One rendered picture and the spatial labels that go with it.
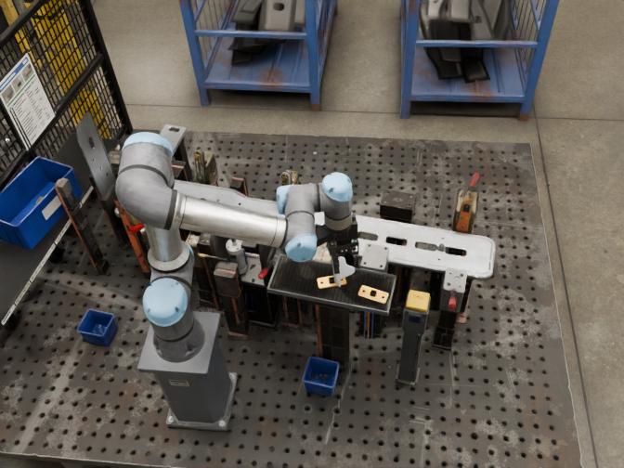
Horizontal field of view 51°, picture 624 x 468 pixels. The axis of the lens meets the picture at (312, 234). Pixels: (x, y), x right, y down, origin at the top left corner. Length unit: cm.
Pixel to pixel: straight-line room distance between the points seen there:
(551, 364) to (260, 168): 147
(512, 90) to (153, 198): 318
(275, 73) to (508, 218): 215
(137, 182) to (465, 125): 305
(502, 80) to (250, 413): 288
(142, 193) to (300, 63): 310
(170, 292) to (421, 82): 287
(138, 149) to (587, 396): 235
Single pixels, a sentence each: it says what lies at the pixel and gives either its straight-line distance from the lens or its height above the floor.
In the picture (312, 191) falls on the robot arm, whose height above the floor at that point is 157.
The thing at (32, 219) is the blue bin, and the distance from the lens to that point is 242.
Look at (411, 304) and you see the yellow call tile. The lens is 193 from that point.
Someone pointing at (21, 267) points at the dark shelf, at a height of 103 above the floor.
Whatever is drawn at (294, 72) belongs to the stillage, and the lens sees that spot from 440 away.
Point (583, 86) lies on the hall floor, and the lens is 478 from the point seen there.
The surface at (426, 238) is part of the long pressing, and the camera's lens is 230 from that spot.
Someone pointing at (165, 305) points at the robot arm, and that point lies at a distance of 179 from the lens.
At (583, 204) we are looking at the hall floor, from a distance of 396.
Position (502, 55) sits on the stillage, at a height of 16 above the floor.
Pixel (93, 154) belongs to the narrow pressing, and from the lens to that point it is 248.
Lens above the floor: 276
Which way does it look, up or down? 50 degrees down
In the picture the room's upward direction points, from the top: 4 degrees counter-clockwise
